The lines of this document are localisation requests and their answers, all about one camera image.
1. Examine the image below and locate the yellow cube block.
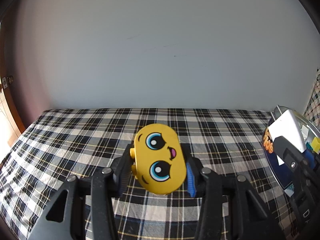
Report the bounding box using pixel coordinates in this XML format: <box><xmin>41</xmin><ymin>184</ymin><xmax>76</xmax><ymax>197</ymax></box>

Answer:
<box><xmin>311</xmin><ymin>137</ymin><xmax>320</xmax><ymax>154</ymax></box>

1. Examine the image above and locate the yellow cartoon face toy block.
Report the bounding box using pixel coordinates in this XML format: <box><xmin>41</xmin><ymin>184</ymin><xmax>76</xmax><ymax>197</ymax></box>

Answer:
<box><xmin>130</xmin><ymin>124</ymin><xmax>187</xmax><ymax>195</ymax></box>

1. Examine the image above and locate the white power adapter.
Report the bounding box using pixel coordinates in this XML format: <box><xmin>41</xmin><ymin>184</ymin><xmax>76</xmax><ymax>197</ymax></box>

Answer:
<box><xmin>268</xmin><ymin>109</ymin><xmax>306</xmax><ymax>153</ymax></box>

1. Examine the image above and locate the plaid cloth covered furniture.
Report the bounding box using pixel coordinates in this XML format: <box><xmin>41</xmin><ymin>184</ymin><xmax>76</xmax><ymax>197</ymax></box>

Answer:
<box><xmin>304</xmin><ymin>69</ymin><xmax>320</xmax><ymax>129</ymax></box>

